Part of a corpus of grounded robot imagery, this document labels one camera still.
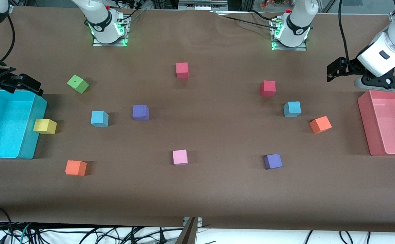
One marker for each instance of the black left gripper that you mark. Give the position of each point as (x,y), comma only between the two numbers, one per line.
(351,65)

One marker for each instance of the light blue foam block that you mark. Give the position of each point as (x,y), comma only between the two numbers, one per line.
(99,118)
(292,109)

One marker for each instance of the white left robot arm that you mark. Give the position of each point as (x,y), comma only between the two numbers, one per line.
(387,51)

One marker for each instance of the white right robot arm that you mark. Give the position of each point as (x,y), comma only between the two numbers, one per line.
(102,20)

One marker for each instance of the yellow foam block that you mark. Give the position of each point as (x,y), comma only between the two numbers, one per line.
(44,126)

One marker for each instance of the cyan plastic bin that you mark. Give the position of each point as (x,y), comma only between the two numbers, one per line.
(4,125)

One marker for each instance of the green foam block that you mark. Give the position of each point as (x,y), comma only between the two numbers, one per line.
(78,84)

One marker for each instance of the orange foam block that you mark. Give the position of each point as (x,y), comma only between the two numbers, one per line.
(76,168)
(320,124)

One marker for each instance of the red foam block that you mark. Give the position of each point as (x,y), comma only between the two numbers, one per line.
(268,88)
(182,70)

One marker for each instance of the pink plastic bin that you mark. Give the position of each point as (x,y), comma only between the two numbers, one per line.
(390,125)

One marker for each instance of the purple foam block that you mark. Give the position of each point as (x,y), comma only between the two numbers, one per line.
(140,113)
(273,161)

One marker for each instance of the grey power strip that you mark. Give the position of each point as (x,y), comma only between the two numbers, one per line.
(200,6)

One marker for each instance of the pink foam block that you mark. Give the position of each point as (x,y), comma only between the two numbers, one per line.
(180,157)

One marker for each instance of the brown table cover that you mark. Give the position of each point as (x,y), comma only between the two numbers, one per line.
(197,196)

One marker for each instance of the dark metal strut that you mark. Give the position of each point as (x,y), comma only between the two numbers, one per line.
(187,235)

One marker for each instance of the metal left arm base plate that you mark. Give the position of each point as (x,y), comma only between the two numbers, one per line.
(289,48)

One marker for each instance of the aluminium frame profile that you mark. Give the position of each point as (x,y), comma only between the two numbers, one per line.
(393,16)

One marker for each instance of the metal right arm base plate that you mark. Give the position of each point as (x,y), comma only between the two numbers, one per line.
(109,44)

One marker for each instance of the metal table edge bracket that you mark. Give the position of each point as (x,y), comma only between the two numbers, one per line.
(199,221)

